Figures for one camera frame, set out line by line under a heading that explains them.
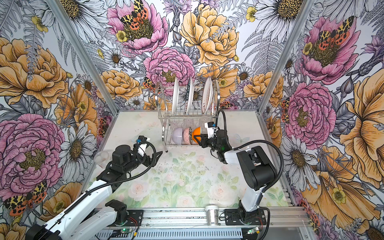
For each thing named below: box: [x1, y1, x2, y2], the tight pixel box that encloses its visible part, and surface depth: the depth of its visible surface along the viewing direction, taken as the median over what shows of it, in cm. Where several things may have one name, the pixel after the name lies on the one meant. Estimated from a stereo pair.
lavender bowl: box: [171, 127, 183, 145], surface depth 93 cm
